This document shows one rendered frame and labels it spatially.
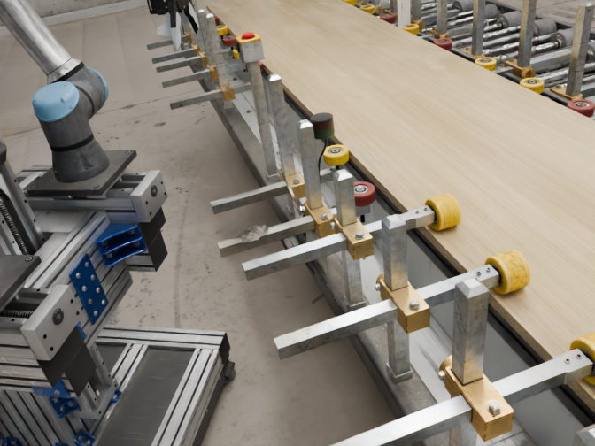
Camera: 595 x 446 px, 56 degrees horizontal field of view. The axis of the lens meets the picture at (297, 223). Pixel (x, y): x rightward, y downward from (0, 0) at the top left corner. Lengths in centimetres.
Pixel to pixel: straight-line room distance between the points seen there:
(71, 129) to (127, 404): 98
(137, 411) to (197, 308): 75
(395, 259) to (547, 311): 32
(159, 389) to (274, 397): 43
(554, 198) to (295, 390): 121
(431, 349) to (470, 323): 62
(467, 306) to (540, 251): 53
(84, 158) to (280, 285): 134
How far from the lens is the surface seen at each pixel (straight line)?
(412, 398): 128
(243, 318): 254
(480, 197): 151
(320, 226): 150
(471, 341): 89
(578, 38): 221
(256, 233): 149
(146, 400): 207
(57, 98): 156
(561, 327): 118
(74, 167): 161
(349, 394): 219
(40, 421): 195
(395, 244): 105
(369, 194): 152
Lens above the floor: 172
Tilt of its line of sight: 34 degrees down
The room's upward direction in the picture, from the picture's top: 9 degrees counter-clockwise
